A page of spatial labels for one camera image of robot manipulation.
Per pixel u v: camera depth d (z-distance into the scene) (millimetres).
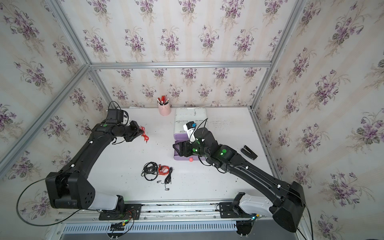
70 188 404
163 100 1117
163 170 863
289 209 367
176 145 677
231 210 698
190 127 619
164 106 1075
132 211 732
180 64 935
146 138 819
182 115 860
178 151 647
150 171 860
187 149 604
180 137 791
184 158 819
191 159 802
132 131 728
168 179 834
